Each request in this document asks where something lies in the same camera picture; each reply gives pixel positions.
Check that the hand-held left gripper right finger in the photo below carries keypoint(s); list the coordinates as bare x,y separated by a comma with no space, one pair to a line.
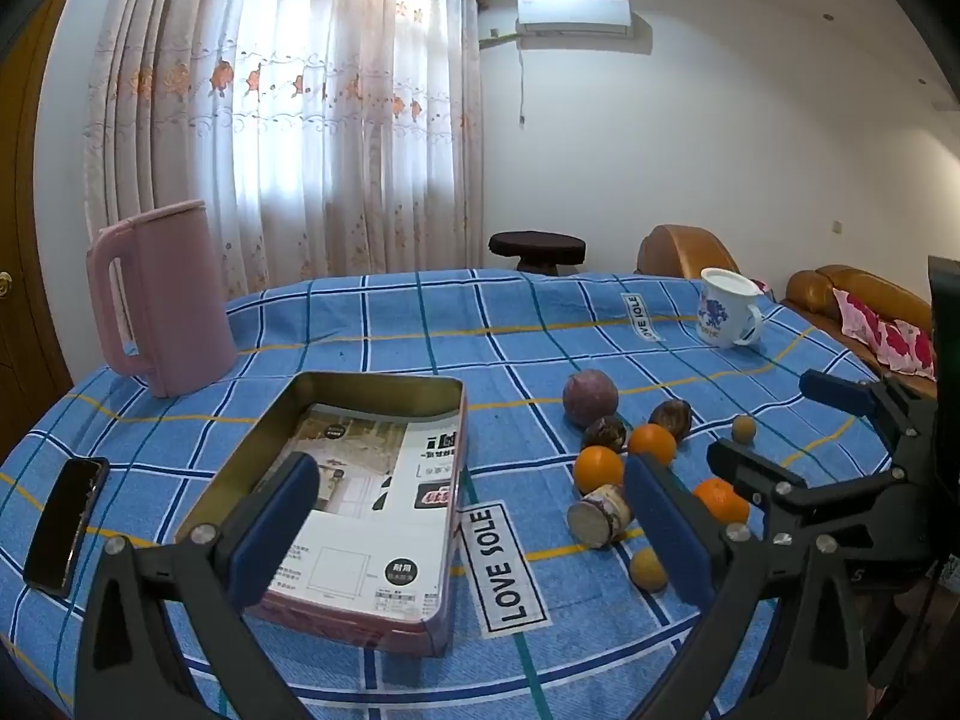
666,532

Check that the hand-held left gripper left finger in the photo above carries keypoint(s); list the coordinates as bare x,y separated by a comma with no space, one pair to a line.
277,532

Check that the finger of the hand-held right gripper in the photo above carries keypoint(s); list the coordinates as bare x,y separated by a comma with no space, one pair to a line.
746,466
832,388

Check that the orange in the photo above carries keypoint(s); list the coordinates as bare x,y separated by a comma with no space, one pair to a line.
654,442
724,504
598,469

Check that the dark brown passion fruit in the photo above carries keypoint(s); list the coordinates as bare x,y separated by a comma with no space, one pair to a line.
604,433
671,418

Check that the rectangular metal tin box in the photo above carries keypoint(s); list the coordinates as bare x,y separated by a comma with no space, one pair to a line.
442,510

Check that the small tan longan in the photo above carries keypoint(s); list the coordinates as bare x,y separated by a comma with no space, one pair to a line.
646,570
744,429

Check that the pink floral cushion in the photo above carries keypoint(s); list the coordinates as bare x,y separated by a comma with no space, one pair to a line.
892,341

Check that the brown leather sofa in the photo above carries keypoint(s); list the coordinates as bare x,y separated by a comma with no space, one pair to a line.
810,292

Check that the printed paper leaflet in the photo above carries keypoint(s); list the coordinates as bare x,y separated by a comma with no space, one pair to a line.
375,480

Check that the white mug with blue print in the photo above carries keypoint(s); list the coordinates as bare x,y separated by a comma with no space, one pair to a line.
724,311

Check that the large purple passion fruit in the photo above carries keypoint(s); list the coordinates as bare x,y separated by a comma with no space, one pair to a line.
591,397

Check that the wooden chair back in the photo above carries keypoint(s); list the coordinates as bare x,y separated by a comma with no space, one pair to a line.
682,247

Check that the black smartphone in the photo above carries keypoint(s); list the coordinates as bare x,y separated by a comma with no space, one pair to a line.
66,525

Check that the pink kettle jug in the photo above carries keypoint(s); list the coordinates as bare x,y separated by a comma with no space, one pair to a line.
176,300

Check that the blue plaid tablecloth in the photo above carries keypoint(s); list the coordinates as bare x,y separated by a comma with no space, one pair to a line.
420,322

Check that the dark round stool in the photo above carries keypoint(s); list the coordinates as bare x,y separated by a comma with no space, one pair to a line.
536,246

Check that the sheer floral curtain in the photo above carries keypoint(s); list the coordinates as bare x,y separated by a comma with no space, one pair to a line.
300,127

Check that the wooden door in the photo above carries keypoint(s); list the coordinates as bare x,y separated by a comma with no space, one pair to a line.
22,202

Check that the white air conditioner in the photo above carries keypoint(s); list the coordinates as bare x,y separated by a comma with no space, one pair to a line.
574,15

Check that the air conditioner pipe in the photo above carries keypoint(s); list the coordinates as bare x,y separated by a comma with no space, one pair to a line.
499,36

